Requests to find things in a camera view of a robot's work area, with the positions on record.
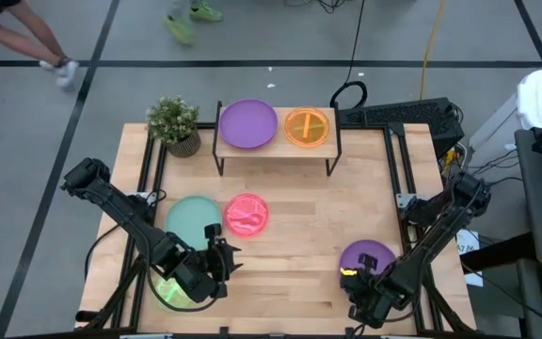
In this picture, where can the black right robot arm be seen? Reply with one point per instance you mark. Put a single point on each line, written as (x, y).
(440, 230)

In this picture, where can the pink translucent plate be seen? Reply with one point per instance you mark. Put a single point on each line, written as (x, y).
(246, 215)

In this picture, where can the teal plate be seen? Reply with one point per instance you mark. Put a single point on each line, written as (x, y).
(188, 219)

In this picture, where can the potted plant in ribbed pot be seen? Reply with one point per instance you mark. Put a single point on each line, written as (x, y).
(172, 122)

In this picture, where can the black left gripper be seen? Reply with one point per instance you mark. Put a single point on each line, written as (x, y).
(217, 261)

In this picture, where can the yellow tape marker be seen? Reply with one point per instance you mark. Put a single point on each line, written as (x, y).
(348, 271)

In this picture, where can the black desk leg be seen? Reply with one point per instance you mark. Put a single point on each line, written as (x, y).
(497, 252)

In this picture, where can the yellow connector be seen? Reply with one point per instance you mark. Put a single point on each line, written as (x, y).
(449, 157)

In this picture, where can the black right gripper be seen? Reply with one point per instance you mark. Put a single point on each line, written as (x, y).
(374, 294)

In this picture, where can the black aluminium table frame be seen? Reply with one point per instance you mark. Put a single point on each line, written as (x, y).
(395, 129)

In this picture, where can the white paper sheet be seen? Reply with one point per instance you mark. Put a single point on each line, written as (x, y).
(467, 242)

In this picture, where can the wooden shelf with black legs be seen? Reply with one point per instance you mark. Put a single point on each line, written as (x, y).
(275, 151)

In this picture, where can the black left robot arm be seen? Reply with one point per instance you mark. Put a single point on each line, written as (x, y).
(125, 212)

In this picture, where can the purple plate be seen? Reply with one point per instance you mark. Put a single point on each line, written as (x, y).
(247, 123)
(370, 247)

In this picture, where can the person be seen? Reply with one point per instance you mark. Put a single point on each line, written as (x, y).
(179, 30)
(66, 74)

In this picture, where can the orange translucent plate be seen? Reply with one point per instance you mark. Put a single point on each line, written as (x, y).
(306, 127)

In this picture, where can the green translucent plate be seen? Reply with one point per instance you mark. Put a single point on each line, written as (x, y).
(167, 294)

